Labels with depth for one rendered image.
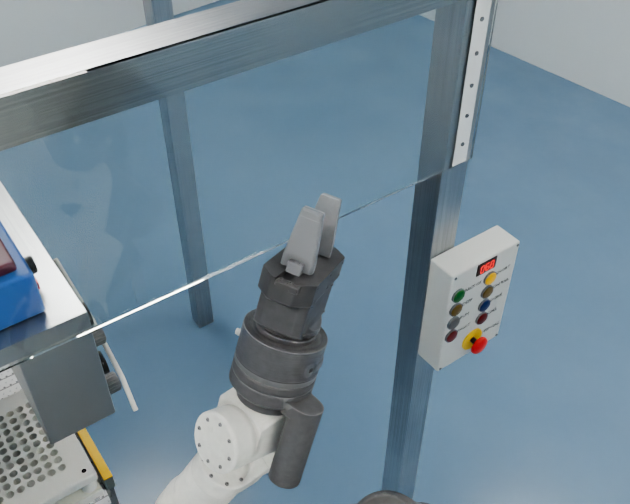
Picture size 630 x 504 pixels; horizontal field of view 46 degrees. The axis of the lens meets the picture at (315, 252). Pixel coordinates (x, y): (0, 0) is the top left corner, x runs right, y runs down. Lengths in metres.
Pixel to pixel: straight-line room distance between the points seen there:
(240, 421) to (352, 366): 1.93
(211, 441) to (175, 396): 1.86
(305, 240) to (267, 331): 0.11
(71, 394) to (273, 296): 0.54
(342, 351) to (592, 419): 0.87
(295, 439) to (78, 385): 0.47
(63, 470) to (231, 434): 0.64
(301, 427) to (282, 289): 0.15
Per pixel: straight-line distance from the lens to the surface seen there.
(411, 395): 1.66
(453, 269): 1.35
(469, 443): 2.55
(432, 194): 1.29
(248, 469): 0.89
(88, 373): 1.15
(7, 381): 1.62
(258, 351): 0.73
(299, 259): 0.69
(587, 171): 3.79
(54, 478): 1.37
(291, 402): 0.76
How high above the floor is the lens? 2.07
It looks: 42 degrees down
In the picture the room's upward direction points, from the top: straight up
